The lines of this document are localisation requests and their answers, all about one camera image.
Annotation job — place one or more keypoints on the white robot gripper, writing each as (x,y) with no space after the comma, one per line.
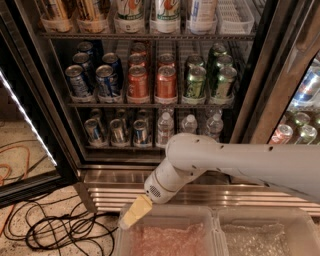
(156,188)

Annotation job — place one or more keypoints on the blue silver redbull can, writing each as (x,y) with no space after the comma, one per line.
(140,132)

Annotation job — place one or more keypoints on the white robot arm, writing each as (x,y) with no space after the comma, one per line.
(293,169)

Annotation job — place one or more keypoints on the steel fridge base grille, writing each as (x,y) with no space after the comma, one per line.
(110,190)

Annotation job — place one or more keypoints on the redbull can front middle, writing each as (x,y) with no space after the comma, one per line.
(117,131)

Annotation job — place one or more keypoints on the redbull can front left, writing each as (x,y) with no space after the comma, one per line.
(93,130)

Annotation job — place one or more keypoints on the open glass fridge door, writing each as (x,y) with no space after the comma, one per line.
(30,126)

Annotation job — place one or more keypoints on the orange soda can front left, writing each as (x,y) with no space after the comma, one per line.
(137,83)

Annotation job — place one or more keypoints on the orange soda can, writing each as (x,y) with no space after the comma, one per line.
(137,83)
(166,82)

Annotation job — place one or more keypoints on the orange soda can front right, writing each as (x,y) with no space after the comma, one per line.
(166,82)

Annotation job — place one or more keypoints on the green soda can front left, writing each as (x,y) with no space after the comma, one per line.
(195,83)

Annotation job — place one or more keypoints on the green soda can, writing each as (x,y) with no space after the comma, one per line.
(195,83)
(223,86)

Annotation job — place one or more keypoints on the blue pepsi can front right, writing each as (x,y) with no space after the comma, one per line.
(107,81)

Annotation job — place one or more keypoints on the blue pepsi can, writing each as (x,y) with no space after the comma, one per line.
(78,81)
(107,81)

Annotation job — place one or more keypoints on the blue pepsi can front left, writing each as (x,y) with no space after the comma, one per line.
(78,81)

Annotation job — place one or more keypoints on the green soda can front right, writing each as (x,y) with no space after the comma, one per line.
(223,86)

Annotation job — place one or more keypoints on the empty white shelf basket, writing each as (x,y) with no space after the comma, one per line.
(234,17)

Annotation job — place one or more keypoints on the left clear plastic bin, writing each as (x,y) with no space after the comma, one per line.
(170,230)

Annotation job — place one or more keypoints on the clear plastic bin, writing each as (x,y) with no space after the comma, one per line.
(170,230)
(257,231)

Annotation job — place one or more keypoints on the water bottle front left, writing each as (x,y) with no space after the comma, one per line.
(165,130)

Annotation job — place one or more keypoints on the water bottle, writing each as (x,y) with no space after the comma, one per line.
(214,126)
(189,124)
(165,130)

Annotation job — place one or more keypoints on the water bottle front middle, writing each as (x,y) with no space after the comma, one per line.
(189,124)

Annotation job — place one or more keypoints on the water bottle front right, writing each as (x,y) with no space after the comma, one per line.
(214,126)

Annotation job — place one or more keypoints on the right clear plastic bin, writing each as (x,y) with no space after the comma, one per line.
(257,231)

